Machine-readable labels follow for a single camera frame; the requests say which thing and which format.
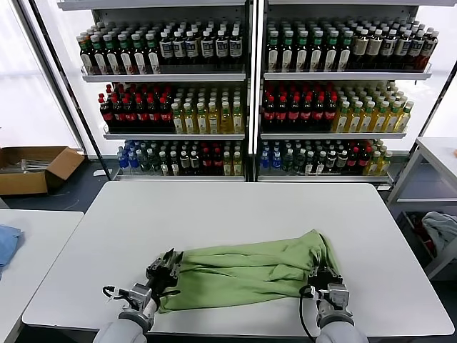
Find grey metal frame side table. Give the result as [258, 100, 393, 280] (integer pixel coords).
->
[387, 136, 457, 280]

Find cola bottle red cap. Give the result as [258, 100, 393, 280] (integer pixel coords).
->
[135, 94, 149, 131]
[276, 93, 289, 131]
[301, 93, 315, 131]
[111, 93, 126, 131]
[212, 144, 224, 175]
[348, 146, 360, 173]
[99, 92, 114, 131]
[325, 92, 338, 131]
[123, 94, 139, 131]
[358, 146, 371, 173]
[159, 94, 174, 131]
[313, 92, 328, 131]
[288, 93, 302, 131]
[201, 144, 213, 175]
[263, 93, 276, 131]
[147, 94, 161, 131]

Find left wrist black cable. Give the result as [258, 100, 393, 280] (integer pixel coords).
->
[102, 284, 131, 304]

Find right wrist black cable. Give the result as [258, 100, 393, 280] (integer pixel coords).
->
[298, 284, 321, 340]

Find white shelf unit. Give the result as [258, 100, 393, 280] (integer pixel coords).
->
[56, 0, 255, 183]
[255, 0, 435, 190]

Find silver metal parts bundle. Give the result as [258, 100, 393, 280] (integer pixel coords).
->
[20, 158, 53, 175]

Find dark drink bottle green label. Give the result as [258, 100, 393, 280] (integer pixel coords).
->
[79, 31, 94, 75]
[91, 34, 108, 75]
[325, 29, 340, 71]
[146, 31, 161, 75]
[296, 29, 310, 71]
[338, 29, 353, 71]
[267, 29, 281, 71]
[131, 32, 148, 75]
[311, 29, 325, 71]
[103, 34, 121, 75]
[281, 29, 296, 71]
[117, 32, 135, 75]

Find red fabric item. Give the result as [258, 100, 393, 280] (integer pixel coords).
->
[416, 224, 436, 252]

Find dark bottle white blue label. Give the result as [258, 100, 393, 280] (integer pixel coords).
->
[173, 30, 186, 66]
[380, 28, 397, 69]
[186, 30, 200, 66]
[396, 28, 413, 69]
[410, 29, 426, 69]
[159, 30, 174, 66]
[215, 29, 229, 66]
[200, 29, 215, 66]
[228, 29, 243, 66]
[423, 26, 440, 69]

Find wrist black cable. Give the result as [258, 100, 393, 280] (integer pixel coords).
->
[102, 284, 131, 304]
[298, 284, 321, 340]

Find grey white cloth pile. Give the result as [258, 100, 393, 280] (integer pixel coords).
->
[422, 211, 457, 259]

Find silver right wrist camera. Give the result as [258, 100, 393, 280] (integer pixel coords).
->
[326, 283, 350, 310]

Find black slanted frame pole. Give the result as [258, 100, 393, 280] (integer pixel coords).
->
[27, 0, 112, 179]
[421, 60, 457, 141]

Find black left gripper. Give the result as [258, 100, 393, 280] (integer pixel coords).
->
[145, 248, 186, 293]

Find green polo shirt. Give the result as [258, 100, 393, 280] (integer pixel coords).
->
[158, 229, 340, 314]

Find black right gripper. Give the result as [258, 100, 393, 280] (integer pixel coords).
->
[307, 249, 344, 293]

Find blue folded cloth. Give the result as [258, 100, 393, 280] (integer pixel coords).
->
[0, 223, 25, 280]

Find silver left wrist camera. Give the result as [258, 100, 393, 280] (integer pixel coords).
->
[129, 282, 154, 304]

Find brown cardboard box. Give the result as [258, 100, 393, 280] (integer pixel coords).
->
[0, 145, 86, 197]

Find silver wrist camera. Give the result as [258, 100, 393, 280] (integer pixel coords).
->
[326, 283, 350, 310]
[129, 282, 154, 304]

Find black storage crate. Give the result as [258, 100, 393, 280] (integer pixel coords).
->
[398, 211, 439, 268]

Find dark bottle beige label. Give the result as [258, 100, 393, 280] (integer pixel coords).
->
[367, 29, 383, 69]
[353, 27, 371, 69]

